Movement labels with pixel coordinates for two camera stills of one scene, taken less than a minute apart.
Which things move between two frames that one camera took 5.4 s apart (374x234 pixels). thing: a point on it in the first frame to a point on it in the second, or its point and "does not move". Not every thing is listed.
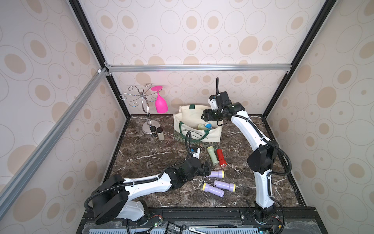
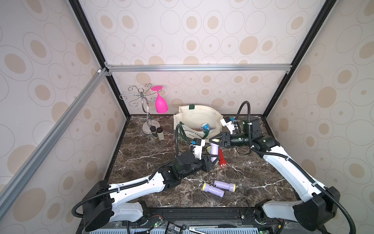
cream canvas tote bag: x=189 y=119 does not move
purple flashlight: x=224 y=185 does not move
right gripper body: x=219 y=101 to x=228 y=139
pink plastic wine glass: x=161 y=106 does not move
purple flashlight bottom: x=206 y=188 does not move
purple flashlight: x=218 y=174 to x=214 y=151
